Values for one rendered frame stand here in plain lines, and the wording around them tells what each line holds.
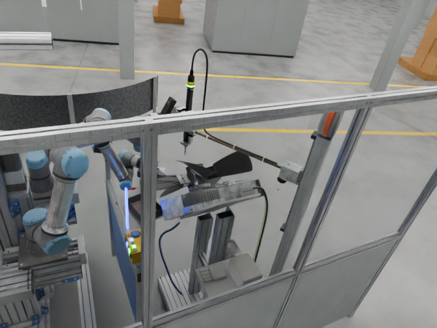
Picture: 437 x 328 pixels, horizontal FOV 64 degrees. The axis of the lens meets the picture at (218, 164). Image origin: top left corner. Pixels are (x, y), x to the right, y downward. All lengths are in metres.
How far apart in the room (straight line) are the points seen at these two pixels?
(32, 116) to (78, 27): 4.42
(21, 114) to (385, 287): 3.75
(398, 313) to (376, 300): 0.19
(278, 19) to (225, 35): 1.18
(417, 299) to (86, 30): 7.12
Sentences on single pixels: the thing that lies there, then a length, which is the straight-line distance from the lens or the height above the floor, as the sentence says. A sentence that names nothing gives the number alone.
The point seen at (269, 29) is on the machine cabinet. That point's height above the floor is 0.60.
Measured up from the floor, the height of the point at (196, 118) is 2.05.
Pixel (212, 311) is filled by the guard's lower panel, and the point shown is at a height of 0.92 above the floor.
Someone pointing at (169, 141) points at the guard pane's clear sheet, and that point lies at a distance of 1.04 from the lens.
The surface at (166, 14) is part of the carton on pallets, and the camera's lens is 9.96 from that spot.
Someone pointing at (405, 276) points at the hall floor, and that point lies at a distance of 3.86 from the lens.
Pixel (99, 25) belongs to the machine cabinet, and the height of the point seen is 0.39.
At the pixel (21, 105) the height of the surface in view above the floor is 0.85.
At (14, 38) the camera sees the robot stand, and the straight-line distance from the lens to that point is 1.68.
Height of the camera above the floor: 2.54
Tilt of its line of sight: 36 degrees down
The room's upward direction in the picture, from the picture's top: 9 degrees clockwise
